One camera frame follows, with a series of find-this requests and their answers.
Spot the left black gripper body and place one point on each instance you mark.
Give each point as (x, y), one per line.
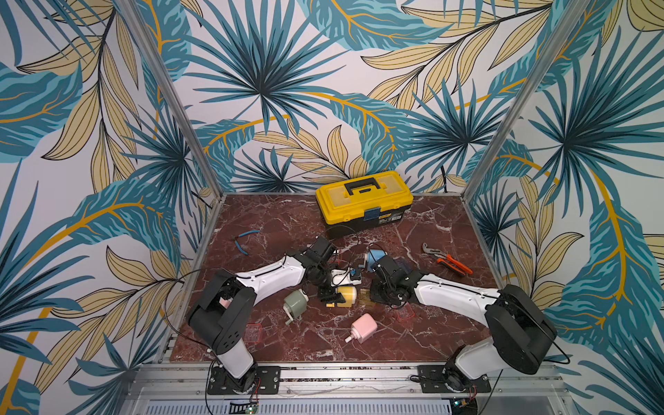
(326, 290)

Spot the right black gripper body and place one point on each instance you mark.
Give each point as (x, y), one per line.
(381, 283)

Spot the yellow transparent tray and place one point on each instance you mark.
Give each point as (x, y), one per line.
(364, 297)

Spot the yellow pencil sharpener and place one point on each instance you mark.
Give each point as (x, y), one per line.
(344, 296)

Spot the pink transparent tray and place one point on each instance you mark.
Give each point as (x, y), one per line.
(405, 314)
(253, 333)

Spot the pink pencil sharpener front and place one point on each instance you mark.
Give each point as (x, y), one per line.
(362, 329)

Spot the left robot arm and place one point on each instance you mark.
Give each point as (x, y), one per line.
(222, 311)

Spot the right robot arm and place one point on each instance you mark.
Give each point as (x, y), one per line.
(520, 335)

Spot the green pencil sharpener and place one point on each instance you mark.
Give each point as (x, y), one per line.
(295, 305)

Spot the blue pencil sharpener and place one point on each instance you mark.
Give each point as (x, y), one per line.
(371, 257)

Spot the yellow black toolbox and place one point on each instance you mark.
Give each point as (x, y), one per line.
(363, 203)

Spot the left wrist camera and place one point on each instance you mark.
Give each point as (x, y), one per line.
(345, 277)

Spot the orange handled pliers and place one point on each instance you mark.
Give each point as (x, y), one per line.
(447, 260)

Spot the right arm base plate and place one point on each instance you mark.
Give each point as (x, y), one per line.
(438, 379)

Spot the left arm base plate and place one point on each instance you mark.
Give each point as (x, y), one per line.
(264, 379)

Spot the aluminium front rail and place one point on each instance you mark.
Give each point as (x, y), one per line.
(344, 388)

